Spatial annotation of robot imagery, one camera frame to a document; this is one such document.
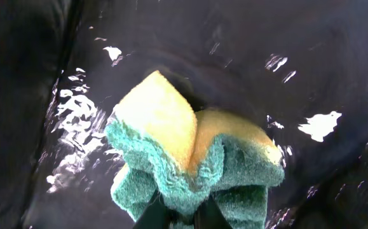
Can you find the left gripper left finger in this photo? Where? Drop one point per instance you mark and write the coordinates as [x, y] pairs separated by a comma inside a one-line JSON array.
[[156, 215]]

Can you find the black rectangular water tray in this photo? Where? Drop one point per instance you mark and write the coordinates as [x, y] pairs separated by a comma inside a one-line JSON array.
[[299, 69]]

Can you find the green yellow sponge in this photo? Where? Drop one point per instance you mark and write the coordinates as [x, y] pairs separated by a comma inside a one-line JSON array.
[[188, 155]]

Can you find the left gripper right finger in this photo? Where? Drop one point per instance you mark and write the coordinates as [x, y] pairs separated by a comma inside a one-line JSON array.
[[209, 216]]

